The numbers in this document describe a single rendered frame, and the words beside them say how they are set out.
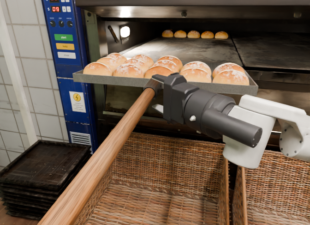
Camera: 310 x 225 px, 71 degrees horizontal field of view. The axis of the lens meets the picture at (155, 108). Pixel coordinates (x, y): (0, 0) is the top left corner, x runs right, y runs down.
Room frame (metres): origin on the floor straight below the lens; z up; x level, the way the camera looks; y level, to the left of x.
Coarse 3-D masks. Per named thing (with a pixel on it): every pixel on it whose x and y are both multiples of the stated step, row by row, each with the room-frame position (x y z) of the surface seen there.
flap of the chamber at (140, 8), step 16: (80, 0) 0.82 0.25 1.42; (96, 0) 0.81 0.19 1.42; (112, 0) 0.79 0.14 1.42; (128, 0) 0.78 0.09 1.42; (144, 0) 0.76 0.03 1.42; (160, 0) 0.75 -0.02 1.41; (176, 0) 0.74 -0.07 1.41; (192, 0) 0.73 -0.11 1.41; (208, 0) 0.71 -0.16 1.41; (224, 0) 0.70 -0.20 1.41; (240, 0) 0.69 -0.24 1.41; (256, 0) 0.68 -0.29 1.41; (272, 0) 0.67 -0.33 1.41; (288, 0) 0.66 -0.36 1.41; (304, 0) 0.65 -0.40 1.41; (112, 16) 0.98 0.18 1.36; (128, 16) 0.96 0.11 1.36; (144, 16) 0.94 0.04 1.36; (160, 16) 0.92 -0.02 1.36; (176, 16) 0.90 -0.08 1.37; (192, 16) 0.88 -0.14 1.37; (208, 16) 0.86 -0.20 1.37; (224, 16) 0.84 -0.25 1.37; (240, 16) 0.83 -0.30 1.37; (256, 16) 0.81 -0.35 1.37; (272, 16) 0.80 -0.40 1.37; (288, 16) 0.78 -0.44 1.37; (304, 16) 0.77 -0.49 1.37
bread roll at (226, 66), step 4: (224, 64) 0.68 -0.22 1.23; (228, 64) 0.67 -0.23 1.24; (232, 64) 0.67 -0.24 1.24; (236, 64) 0.68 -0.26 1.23; (216, 68) 0.68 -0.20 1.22; (220, 68) 0.67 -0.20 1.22; (224, 68) 0.66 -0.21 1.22; (228, 68) 0.66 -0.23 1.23; (232, 68) 0.66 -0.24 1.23; (236, 68) 0.66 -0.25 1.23; (240, 68) 0.66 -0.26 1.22; (216, 72) 0.67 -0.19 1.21; (244, 72) 0.66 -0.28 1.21
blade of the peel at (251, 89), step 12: (156, 60) 0.97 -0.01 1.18; (108, 84) 0.64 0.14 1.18; (120, 84) 0.63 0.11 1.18; (132, 84) 0.62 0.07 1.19; (144, 84) 0.61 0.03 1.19; (192, 84) 0.58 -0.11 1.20; (204, 84) 0.58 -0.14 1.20; (216, 84) 0.57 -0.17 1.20; (228, 84) 0.56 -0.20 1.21; (252, 84) 0.60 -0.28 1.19
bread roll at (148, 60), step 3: (141, 54) 0.83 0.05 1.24; (132, 57) 0.82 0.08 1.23; (135, 57) 0.81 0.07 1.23; (138, 57) 0.80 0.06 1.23; (141, 57) 0.80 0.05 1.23; (144, 57) 0.80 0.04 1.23; (147, 57) 0.81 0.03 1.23; (150, 57) 0.82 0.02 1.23; (144, 60) 0.79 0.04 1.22; (147, 60) 0.80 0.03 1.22; (150, 60) 0.80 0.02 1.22; (147, 63) 0.79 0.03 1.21; (150, 63) 0.80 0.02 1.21; (153, 63) 0.81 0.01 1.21; (150, 66) 0.80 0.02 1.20
